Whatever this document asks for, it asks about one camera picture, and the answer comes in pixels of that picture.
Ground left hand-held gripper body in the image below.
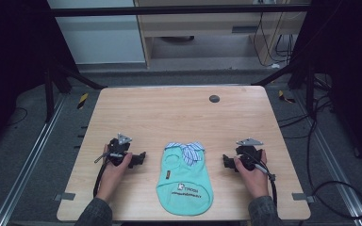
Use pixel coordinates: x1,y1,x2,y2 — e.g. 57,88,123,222
93,133,134,168

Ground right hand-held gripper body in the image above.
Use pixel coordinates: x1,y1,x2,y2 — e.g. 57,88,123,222
235,137,269,175

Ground mint green pet shirt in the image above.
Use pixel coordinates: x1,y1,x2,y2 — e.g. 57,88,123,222
156,140,215,217

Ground person's left hand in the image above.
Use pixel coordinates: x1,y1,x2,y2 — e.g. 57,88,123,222
95,144,134,203

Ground person's right hand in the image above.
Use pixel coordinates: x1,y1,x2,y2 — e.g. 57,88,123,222
233,150,270,200

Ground yellow black striped tape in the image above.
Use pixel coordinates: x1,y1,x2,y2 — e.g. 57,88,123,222
76,91,90,110
277,89,296,105

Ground black metal stand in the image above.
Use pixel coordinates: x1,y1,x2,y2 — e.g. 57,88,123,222
42,59,107,123
252,59,317,121

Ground white cabinet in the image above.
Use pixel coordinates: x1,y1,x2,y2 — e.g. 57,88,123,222
46,0,147,66

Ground wooden cabinet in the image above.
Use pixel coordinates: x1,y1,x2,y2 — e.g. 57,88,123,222
133,0,309,69

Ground black horizontal bar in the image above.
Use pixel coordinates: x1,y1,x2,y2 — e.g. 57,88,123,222
46,4,312,18

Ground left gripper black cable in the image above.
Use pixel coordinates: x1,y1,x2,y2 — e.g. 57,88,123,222
92,156,111,199

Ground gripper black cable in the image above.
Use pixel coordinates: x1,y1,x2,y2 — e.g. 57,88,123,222
246,152,279,208
92,156,111,199

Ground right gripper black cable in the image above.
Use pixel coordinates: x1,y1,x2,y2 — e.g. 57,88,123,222
246,152,279,208

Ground grey table bracket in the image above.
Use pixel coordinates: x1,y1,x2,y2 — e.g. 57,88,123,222
291,192,316,203
54,191,76,202

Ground aluminium floor rail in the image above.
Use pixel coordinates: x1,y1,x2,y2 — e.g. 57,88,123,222
0,93,68,226
291,90,362,226

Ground black floor cable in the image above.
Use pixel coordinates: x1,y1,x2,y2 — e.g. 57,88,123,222
276,74,362,220

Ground hanging black cables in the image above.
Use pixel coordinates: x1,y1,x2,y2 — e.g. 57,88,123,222
252,12,296,69

